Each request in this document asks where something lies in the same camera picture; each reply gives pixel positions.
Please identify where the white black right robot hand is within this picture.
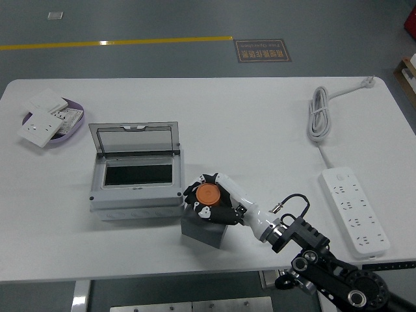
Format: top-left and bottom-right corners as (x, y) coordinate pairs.
(183, 172), (277, 243)

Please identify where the orange cylinder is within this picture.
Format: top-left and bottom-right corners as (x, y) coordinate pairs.
(196, 183), (221, 207)

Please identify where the grey box with tinted lid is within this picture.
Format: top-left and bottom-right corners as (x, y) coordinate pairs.
(88, 121), (185, 222)

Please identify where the grey cube with round recess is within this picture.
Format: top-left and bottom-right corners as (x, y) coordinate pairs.
(181, 201), (228, 250)

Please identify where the grey table control box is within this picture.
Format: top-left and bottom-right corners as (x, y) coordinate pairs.
(259, 268), (287, 290)

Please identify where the cardboard box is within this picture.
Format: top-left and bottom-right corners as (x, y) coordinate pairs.
(393, 53), (416, 110)

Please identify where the red box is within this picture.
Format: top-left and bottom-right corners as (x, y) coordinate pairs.
(402, 5), (416, 33)

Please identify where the white power strip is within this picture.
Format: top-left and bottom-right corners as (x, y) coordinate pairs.
(317, 166), (391, 260)

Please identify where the white table leg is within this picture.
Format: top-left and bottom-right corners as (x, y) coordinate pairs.
(70, 279), (92, 312)
(317, 291), (339, 312)

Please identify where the black strip under table edge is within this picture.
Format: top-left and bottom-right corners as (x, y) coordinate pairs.
(362, 261), (416, 271)

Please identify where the brown floor sign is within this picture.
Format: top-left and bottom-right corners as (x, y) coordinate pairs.
(233, 38), (293, 64)

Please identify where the purple oval tray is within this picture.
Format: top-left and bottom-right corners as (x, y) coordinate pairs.
(21, 97), (87, 150)

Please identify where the white socket module with holes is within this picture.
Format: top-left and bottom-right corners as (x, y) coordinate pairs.
(51, 108), (84, 136)

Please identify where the yellow floor tape line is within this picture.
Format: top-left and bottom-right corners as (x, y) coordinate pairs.
(0, 35), (234, 51)

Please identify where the metal base plate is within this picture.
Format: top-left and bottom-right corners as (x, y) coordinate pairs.
(109, 296), (274, 312)

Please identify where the white power cord with plug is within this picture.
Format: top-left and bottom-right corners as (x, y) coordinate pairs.
(306, 75), (378, 170)

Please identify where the white wall socket plate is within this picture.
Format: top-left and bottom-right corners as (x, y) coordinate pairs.
(16, 112), (66, 149)

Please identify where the white wall switch plate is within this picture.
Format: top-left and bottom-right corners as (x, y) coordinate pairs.
(25, 88), (69, 114)

